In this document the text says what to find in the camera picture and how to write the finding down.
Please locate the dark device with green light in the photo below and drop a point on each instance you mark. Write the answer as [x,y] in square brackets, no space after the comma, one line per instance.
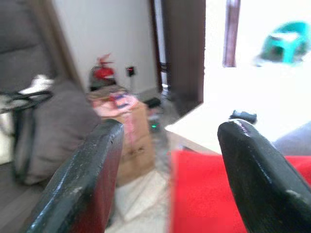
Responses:
[154,125]

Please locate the dark brown fabric sofa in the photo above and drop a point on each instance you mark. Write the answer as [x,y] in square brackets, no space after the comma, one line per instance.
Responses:
[296,140]

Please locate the white side table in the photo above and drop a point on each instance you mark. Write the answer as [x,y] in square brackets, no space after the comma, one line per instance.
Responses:
[196,128]

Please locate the brown high-back fabric sofa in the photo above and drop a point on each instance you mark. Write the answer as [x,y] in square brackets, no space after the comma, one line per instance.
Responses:
[24,36]

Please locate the brown wooden door frame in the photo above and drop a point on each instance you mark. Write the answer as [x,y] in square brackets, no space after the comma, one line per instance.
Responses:
[231,31]

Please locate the black remote control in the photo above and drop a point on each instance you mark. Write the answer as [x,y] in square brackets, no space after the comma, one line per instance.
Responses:
[243,115]

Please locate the black power adapter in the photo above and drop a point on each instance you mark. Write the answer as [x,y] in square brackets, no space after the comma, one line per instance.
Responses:
[153,102]

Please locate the pink packet pile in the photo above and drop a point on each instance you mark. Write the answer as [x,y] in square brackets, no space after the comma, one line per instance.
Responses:
[114,102]

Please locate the white cloth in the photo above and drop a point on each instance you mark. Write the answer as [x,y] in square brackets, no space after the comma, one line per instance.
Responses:
[39,83]

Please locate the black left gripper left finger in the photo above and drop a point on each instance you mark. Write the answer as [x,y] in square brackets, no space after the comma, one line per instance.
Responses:
[80,179]

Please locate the black wall socket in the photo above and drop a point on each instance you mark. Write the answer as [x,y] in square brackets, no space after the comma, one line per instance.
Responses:
[130,71]

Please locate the dark brown door leaf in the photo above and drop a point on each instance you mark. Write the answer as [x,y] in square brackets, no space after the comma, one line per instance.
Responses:
[184,48]

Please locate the red fire extinguisher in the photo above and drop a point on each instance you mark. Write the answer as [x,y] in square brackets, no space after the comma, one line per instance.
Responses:
[103,72]

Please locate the red pillow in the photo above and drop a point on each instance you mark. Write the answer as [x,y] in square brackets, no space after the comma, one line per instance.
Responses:
[201,194]

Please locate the teal plastic stool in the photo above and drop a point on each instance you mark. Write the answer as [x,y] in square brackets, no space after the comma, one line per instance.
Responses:
[284,43]

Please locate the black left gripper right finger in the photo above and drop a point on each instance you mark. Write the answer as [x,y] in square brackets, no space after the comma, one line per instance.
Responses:
[262,184]

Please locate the brown cardboard box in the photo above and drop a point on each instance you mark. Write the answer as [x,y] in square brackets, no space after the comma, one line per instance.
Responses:
[141,150]

